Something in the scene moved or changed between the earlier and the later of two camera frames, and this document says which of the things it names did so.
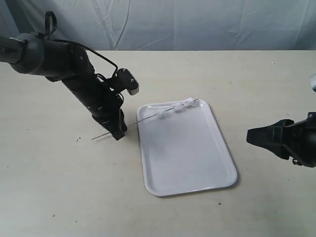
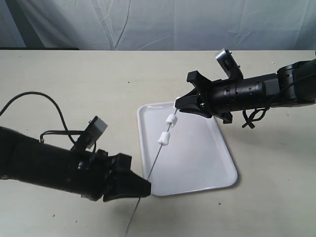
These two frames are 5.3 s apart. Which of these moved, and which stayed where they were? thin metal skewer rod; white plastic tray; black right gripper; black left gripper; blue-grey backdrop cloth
Moved: black right gripper; thin metal skewer rod; black left gripper
Stayed: blue-grey backdrop cloth; white plastic tray
